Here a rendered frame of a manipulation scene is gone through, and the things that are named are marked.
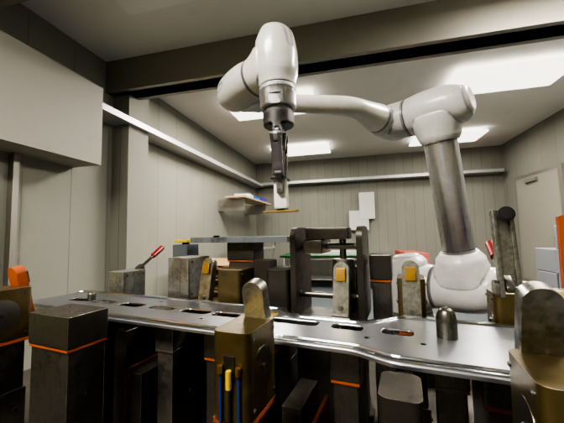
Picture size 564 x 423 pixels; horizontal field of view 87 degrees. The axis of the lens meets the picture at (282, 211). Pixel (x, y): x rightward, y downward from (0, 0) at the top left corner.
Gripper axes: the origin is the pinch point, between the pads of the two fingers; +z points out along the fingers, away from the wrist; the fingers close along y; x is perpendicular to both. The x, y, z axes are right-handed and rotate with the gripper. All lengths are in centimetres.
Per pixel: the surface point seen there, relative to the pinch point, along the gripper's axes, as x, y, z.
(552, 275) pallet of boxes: 257, -307, 69
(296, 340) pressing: 4.6, 18.9, 27.0
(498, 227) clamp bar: 44.8, 3.3, 9.4
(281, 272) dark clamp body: -1.9, -8.0, 19.5
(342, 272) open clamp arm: 13.6, -1.2, 18.7
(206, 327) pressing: -13.3, 13.9, 26.8
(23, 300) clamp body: -61, 9, 23
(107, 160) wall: -209, -200, -70
